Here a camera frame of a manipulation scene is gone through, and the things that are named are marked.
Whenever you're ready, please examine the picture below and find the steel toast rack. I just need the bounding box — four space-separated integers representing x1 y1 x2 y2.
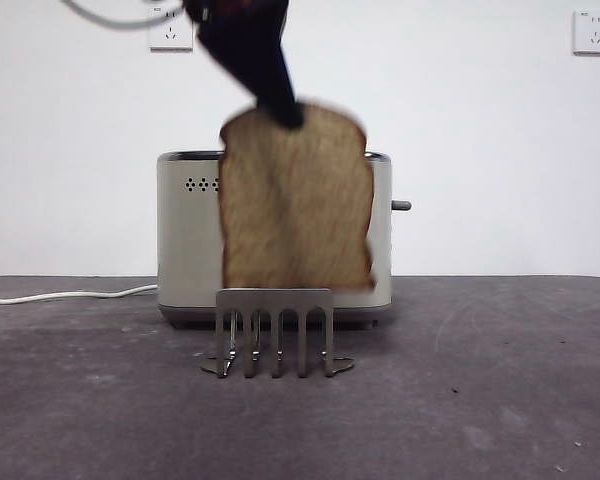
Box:
199 288 356 380

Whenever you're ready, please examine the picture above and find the brown bread slice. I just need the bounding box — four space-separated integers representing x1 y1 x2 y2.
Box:
217 98 378 292

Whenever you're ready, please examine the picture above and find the cream steel toaster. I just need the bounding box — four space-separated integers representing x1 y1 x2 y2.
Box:
157 150 394 330

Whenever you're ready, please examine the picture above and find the grey left arm cable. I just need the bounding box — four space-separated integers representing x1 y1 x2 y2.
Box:
62 0 186 27

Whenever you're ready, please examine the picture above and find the white power cable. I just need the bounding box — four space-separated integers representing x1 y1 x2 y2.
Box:
0 284 160 305

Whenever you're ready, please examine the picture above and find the white wall socket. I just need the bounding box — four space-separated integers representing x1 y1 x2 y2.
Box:
572 10 600 56
148 6 195 53

